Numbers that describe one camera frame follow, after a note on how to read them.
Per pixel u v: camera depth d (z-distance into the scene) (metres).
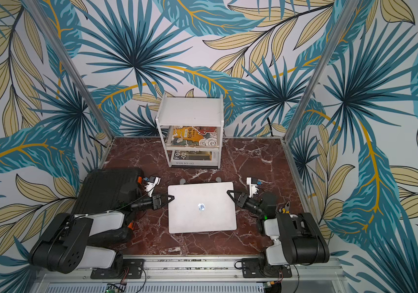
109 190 0.85
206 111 0.82
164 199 0.82
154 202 0.75
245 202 0.75
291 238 0.44
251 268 0.73
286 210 0.89
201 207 0.82
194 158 1.05
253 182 0.80
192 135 0.93
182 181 0.84
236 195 0.81
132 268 0.73
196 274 0.73
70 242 0.43
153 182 0.79
